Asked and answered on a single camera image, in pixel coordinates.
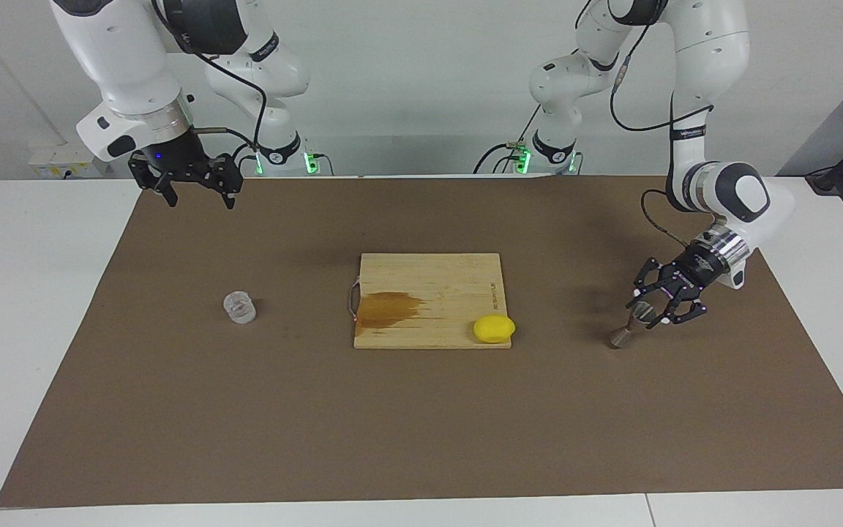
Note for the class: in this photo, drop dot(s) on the wooden cutting board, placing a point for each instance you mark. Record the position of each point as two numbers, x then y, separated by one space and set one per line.
451 285

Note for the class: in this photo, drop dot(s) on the clear glass cup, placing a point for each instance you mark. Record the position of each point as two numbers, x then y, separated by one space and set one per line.
239 308

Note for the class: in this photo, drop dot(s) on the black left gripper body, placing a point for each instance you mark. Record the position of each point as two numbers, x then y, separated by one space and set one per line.
696 272

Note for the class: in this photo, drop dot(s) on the metal jigger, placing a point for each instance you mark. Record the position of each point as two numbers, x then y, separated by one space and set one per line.
620 337

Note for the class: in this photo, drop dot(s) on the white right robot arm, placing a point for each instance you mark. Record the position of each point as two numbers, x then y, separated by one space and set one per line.
129 58

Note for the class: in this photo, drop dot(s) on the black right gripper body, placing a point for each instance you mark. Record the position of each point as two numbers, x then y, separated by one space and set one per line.
173 155

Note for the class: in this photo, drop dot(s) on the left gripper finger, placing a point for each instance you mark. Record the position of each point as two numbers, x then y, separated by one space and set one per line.
685 306
654 277

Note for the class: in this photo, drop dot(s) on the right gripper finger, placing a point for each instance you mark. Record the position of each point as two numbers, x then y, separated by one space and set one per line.
145 176
227 176

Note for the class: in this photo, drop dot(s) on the brown table mat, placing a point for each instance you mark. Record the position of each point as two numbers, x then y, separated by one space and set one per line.
421 424

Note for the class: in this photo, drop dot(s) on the white wall socket box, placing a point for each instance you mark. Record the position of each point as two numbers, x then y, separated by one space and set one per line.
63 159

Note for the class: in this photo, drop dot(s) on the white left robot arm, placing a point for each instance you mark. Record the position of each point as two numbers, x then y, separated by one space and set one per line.
710 58

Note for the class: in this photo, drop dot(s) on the yellow lemon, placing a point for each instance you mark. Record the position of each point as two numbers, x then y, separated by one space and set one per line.
494 329

